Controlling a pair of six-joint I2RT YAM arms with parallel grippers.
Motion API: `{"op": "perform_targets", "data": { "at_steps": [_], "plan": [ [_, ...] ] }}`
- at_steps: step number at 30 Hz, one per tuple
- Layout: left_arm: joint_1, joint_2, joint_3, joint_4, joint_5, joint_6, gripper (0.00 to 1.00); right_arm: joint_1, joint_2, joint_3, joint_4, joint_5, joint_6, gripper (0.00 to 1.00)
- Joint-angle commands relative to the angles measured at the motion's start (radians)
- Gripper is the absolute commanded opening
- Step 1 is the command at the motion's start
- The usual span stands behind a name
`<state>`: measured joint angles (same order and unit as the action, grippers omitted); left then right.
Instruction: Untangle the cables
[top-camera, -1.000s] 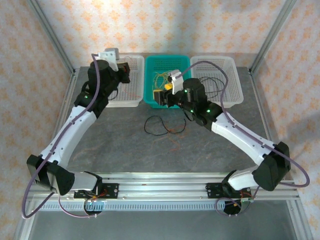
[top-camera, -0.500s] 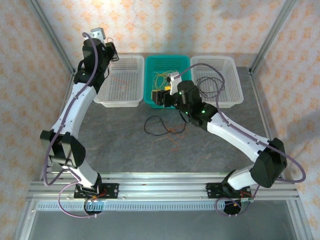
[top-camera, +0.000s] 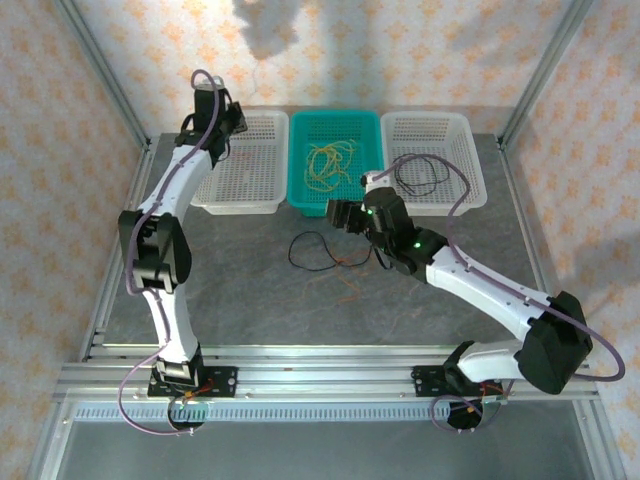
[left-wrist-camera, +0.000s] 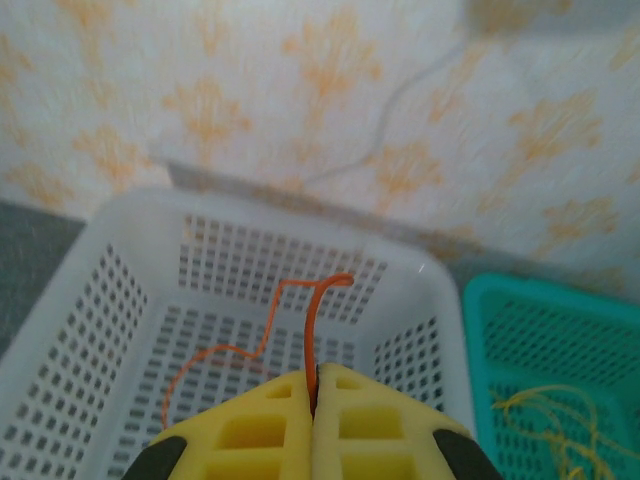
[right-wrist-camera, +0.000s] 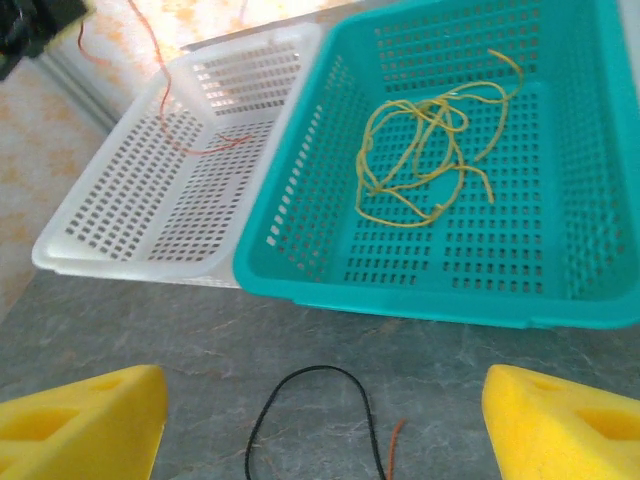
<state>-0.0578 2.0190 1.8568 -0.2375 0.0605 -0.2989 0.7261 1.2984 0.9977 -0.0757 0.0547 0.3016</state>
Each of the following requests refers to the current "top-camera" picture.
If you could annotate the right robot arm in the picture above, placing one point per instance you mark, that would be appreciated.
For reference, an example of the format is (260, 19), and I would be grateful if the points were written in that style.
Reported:
(480, 285)

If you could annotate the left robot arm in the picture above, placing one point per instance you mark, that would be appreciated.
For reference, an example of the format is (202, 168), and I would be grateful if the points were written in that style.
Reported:
(170, 185)

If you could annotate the white plastic mesh basket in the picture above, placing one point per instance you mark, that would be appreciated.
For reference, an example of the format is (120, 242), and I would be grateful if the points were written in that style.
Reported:
(260, 165)
(430, 130)

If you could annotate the teal plastic mesh basket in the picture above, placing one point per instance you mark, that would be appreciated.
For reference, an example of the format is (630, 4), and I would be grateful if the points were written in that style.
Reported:
(350, 125)

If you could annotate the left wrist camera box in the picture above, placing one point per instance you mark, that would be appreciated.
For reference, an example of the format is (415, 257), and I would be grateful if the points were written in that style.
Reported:
(212, 82)

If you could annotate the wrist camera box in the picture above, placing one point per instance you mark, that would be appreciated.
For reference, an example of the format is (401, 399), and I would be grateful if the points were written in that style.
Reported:
(371, 181)
(212, 82)

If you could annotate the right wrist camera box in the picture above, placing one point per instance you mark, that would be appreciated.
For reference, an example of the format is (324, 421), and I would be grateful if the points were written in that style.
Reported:
(371, 181)

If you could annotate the aluminium table side rail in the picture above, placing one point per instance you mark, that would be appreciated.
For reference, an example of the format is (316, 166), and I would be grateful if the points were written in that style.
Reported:
(515, 200)
(135, 185)

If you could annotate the aluminium frame post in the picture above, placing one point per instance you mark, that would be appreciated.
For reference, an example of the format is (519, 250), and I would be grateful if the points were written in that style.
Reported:
(542, 75)
(102, 75)

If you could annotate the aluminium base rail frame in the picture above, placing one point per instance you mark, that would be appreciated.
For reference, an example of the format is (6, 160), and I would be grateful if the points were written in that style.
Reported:
(325, 375)

